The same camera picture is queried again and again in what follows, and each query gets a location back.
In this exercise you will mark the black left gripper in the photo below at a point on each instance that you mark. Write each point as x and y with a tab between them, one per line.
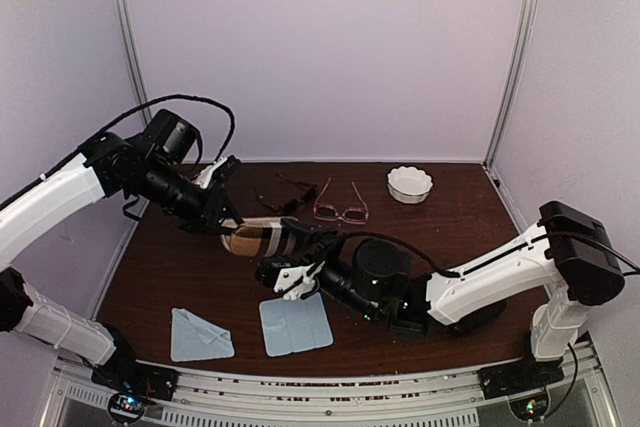
207	215

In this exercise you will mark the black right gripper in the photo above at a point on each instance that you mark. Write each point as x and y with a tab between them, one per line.
310	234

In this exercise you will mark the brown plaid glasses case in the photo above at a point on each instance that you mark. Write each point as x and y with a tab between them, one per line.
258	236

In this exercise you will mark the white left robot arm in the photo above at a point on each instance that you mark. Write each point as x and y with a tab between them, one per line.
142	166

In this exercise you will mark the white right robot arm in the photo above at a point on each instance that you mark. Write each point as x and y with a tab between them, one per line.
386	278

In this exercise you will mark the dark tortoiseshell sunglasses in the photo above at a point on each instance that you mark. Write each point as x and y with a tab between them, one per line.
308	193

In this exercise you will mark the flat light blue cloth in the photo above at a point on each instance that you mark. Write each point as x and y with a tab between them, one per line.
295	326

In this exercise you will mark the white fluted ceramic bowl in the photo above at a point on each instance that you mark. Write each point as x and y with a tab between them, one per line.
409	184

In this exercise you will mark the folded light blue cloth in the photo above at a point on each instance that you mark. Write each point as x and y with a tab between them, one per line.
195	339

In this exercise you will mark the black quilted glasses case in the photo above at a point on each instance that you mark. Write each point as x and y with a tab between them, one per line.
478	318

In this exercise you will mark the pink frame sunglasses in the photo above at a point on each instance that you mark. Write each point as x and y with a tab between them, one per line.
353	211

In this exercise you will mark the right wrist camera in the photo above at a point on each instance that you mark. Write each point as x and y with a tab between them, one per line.
274	274

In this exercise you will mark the front aluminium rail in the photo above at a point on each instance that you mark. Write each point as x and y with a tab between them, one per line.
440	398

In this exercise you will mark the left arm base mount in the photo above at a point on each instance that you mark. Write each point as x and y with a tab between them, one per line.
131	400

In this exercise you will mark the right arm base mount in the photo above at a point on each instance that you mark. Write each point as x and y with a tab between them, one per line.
525	384

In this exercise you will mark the right aluminium frame post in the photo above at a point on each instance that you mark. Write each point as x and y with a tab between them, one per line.
524	31

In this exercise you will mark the aluminium frame post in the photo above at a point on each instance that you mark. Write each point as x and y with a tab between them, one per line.
524	31
133	65

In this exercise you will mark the left aluminium frame post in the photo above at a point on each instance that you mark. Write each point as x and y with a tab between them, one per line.
133	65

